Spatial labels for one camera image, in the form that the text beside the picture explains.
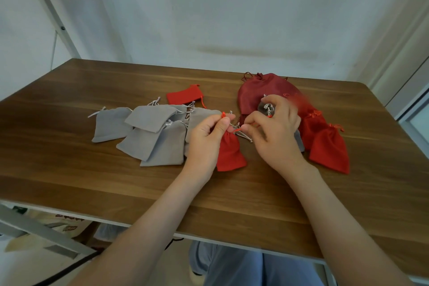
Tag person's right hand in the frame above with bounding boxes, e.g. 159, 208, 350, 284
240, 94, 313, 180

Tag person's left hand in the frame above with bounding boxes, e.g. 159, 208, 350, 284
184, 113, 236, 181

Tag small red drawstring pouch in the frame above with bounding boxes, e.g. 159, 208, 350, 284
283, 92, 314, 116
216, 111, 248, 172
298, 110, 328, 143
166, 84, 206, 109
309, 124, 350, 175

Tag person's left forearm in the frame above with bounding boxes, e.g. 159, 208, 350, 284
70, 164, 216, 286

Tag person's right forearm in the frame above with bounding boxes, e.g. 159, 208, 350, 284
285, 163, 414, 286

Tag single grey velvet pouch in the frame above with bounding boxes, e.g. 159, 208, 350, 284
257, 94, 305, 153

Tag person's legs in blue trousers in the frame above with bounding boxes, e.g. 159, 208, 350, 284
189, 240, 325, 286

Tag beige printed tote bag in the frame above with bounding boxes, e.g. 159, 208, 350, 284
0, 207, 95, 263

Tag large dark red drawstring bag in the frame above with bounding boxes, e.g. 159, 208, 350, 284
237, 72, 299, 126

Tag pile of grey drawstring pouches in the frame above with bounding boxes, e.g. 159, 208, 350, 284
88, 97, 252, 167

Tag white door frame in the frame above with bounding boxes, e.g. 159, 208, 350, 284
385, 56, 429, 159

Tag white wall cable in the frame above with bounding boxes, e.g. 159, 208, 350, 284
50, 30, 58, 72

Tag white metal shelf frame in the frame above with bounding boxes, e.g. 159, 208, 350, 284
0, 0, 96, 59

